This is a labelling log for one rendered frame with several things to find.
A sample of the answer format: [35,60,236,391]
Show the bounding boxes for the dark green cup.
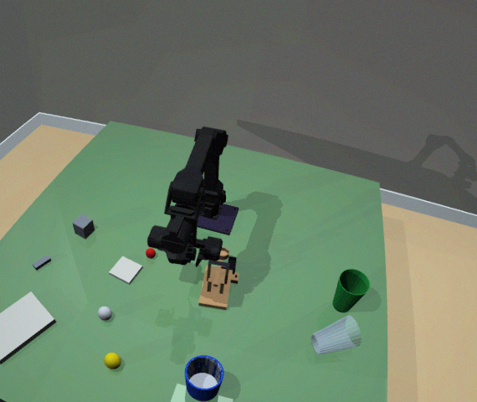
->
[332,269,370,313]

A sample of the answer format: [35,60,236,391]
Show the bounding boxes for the red ball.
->
[146,248,156,259]

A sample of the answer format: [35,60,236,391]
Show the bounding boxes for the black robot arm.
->
[161,126,228,265]

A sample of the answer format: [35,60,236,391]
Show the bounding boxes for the yellow ball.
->
[104,353,121,369]

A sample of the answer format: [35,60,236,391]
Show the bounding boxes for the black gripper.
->
[147,225,223,267]

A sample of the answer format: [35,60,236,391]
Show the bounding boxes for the white flat square plate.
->
[109,256,143,284]

